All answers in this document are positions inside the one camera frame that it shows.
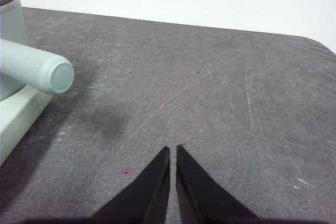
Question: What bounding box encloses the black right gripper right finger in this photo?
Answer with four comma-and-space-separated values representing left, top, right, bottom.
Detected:
175, 144, 260, 220

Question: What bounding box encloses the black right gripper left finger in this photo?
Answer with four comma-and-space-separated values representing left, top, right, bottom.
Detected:
90, 145, 171, 220

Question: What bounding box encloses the green breakfast maker base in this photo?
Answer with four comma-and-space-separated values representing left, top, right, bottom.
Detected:
0, 84, 58, 166

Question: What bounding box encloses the green pot with handle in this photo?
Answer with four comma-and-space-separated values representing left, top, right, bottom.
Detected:
0, 0, 75, 102

